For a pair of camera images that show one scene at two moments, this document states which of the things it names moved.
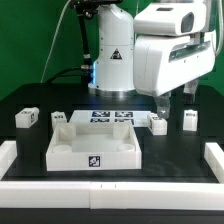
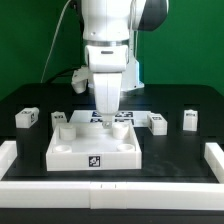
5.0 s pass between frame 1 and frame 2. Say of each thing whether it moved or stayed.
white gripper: moved
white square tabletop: stayed
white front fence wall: stayed
